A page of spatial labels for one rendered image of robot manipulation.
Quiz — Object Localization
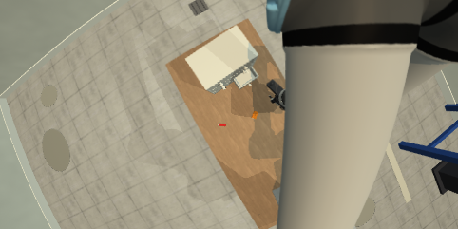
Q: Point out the grey chest of drawers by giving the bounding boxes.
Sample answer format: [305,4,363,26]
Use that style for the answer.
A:
[185,25,258,94]

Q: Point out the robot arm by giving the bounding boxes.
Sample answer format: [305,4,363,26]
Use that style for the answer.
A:
[266,0,458,229]

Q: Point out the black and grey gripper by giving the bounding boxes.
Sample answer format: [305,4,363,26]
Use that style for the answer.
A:
[271,95,285,110]

